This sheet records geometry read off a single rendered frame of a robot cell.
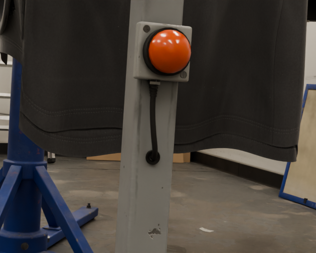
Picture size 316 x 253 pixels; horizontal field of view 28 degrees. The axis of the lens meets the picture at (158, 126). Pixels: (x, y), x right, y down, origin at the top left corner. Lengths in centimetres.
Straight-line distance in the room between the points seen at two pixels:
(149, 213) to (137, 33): 16
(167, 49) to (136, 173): 12
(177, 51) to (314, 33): 373
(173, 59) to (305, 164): 348
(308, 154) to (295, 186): 22
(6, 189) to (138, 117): 154
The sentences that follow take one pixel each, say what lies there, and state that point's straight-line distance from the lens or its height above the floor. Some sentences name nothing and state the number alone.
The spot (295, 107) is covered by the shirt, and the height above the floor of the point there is 61.
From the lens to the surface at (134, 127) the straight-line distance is 56.
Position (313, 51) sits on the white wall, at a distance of 423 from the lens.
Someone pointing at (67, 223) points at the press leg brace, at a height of 18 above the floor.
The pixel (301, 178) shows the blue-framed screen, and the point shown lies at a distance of 399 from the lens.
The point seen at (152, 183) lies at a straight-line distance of 57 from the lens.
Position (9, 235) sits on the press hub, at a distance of 219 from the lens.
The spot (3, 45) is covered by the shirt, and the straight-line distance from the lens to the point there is 92.
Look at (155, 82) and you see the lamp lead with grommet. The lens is 56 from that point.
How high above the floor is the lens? 61
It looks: 3 degrees down
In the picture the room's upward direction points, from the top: 4 degrees clockwise
